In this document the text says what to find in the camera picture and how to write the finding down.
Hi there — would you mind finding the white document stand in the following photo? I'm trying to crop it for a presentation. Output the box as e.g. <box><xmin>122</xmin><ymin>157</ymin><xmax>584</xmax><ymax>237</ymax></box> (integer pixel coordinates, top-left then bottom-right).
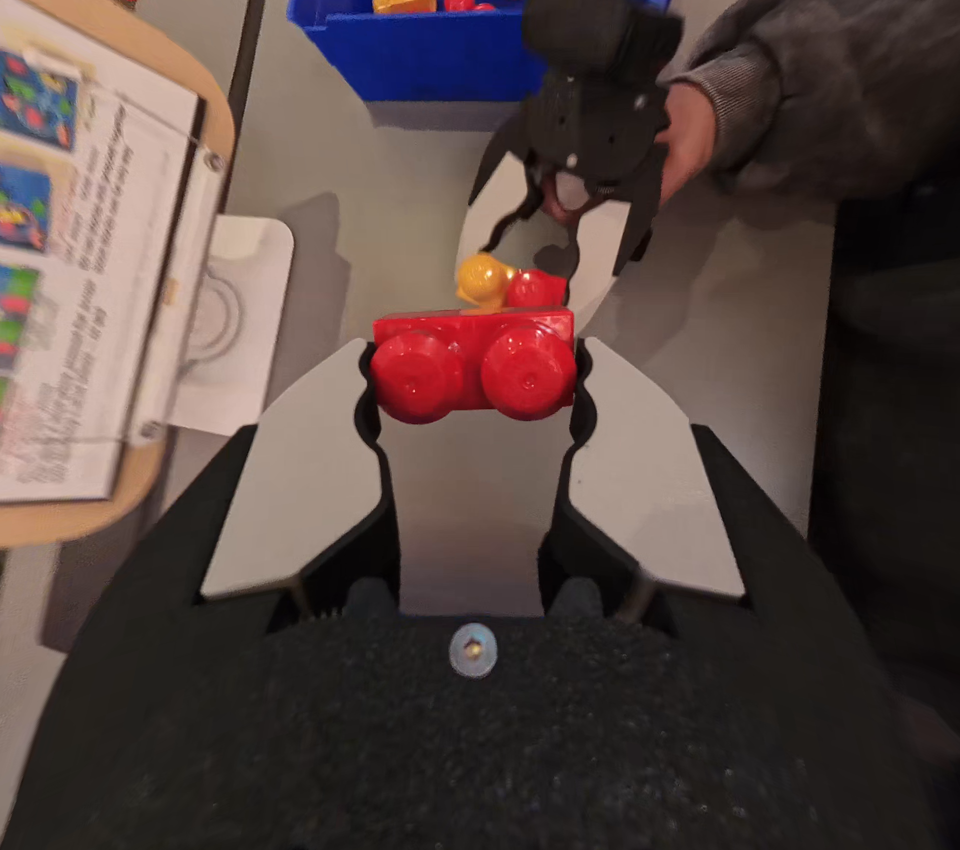
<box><xmin>0</xmin><ymin>0</ymin><xmax>295</xmax><ymax>550</ymax></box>

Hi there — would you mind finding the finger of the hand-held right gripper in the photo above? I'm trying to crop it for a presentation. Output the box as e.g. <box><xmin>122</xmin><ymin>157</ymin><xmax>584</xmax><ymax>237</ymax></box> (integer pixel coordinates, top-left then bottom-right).
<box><xmin>534</xmin><ymin>199</ymin><xmax>633</xmax><ymax>326</ymax></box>
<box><xmin>453</xmin><ymin>151</ymin><xmax>543</xmax><ymax>268</ymax></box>

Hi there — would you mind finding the person's right forearm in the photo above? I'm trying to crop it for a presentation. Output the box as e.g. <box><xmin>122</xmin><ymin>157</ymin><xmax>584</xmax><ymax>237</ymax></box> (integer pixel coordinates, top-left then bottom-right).
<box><xmin>660</xmin><ymin>0</ymin><xmax>960</xmax><ymax>199</ymax></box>

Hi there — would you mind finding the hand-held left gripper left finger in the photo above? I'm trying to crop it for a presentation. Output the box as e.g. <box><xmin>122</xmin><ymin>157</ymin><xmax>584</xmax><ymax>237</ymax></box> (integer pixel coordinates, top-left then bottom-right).
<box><xmin>199</xmin><ymin>338</ymin><xmax>401</xmax><ymax>622</ymax></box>

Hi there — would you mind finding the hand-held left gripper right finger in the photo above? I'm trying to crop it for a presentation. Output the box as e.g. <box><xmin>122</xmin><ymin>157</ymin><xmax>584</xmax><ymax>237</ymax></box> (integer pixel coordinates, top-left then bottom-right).
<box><xmin>538</xmin><ymin>336</ymin><xmax>747</xmax><ymax>625</ymax></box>

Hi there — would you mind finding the dark grey desk cable cover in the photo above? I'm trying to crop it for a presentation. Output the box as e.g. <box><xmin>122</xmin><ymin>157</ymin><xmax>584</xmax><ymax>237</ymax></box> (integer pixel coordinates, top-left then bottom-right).
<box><xmin>225</xmin><ymin>0</ymin><xmax>280</xmax><ymax>112</ymax></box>

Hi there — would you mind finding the printed instruction sheet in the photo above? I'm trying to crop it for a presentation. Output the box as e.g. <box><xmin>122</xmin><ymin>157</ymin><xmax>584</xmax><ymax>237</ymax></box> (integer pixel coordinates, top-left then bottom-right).
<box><xmin>0</xmin><ymin>0</ymin><xmax>207</xmax><ymax>505</ymax></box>

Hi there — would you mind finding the person's right hand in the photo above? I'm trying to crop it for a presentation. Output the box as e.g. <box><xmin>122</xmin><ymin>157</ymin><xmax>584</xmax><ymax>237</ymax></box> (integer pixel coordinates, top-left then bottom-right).
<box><xmin>652</xmin><ymin>81</ymin><xmax>721</xmax><ymax>206</ymax></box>

